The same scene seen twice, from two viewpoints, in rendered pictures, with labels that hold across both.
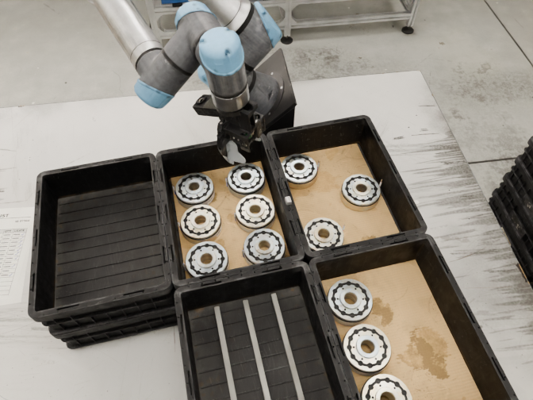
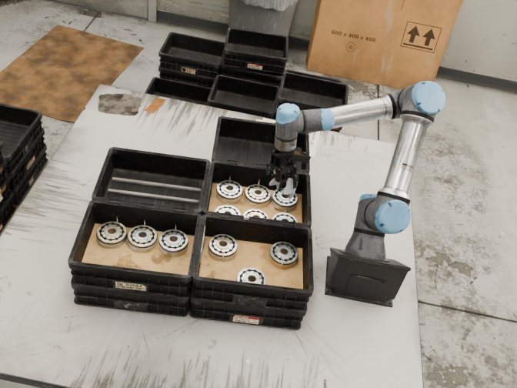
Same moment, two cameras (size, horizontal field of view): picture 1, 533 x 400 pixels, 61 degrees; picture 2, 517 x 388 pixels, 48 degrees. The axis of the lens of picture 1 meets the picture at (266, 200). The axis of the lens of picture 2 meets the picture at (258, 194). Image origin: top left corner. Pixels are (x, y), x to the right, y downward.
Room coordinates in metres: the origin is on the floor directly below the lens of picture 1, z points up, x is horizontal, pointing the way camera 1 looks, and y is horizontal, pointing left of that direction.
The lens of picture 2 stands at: (0.88, -1.50, 2.43)
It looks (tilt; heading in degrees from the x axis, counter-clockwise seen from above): 43 degrees down; 99
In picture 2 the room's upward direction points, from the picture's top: 11 degrees clockwise
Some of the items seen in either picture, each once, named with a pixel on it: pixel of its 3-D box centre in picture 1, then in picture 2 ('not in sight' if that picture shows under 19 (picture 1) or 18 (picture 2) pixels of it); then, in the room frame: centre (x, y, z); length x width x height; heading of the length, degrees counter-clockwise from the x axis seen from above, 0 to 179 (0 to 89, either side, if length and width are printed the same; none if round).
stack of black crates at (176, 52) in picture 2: not in sight; (192, 70); (-0.22, 1.71, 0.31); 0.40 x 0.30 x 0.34; 8
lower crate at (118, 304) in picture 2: not in sight; (138, 269); (0.31, -0.28, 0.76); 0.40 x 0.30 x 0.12; 14
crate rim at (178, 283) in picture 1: (224, 203); (258, 194); (0.63, 0.10, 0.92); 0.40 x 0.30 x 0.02; 14
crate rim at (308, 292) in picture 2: (340, 180); (255, 253); (0.70, -0.19, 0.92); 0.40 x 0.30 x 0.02; 14
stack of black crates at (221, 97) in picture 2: not in sight; (241, 116); (0.24, 1.37, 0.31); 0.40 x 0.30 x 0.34; 8
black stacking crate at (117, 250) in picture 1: (106, 238); (260, 154); (0.56, 0.39, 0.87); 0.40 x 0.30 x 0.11; 14
